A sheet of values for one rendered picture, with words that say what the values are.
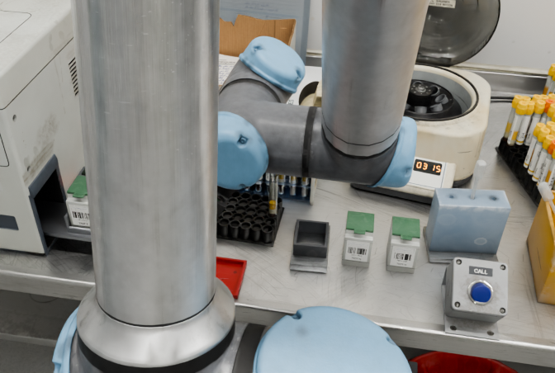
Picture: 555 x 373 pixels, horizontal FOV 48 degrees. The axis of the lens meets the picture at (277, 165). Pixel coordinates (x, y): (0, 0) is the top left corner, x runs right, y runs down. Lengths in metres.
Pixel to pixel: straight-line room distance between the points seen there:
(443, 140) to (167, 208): 0.71
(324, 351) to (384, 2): 0.24
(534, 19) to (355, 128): 0.87
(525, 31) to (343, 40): 0.95
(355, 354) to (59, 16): 0.67
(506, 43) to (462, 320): 0.67
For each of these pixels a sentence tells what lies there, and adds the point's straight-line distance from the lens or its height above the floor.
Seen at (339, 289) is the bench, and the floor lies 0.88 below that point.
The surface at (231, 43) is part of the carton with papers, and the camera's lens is 1.33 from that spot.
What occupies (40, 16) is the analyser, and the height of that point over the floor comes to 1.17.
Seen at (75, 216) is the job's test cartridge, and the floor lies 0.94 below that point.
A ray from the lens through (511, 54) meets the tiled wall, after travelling 1.40.
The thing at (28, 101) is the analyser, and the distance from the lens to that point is 0.89.
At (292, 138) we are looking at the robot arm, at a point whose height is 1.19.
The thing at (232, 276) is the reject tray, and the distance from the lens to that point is 0.91.
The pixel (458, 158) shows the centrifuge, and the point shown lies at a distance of 1.07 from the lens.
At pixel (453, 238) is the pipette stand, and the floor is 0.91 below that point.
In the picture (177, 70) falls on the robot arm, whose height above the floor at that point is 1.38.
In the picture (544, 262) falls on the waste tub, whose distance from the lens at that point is 0.94.
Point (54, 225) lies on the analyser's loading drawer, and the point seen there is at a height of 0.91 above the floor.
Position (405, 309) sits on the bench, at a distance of 0.89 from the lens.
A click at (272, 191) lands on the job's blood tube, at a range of 0.93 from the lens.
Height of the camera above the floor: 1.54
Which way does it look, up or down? 37 degrees down
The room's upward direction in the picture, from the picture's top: 1 degrees clockwise
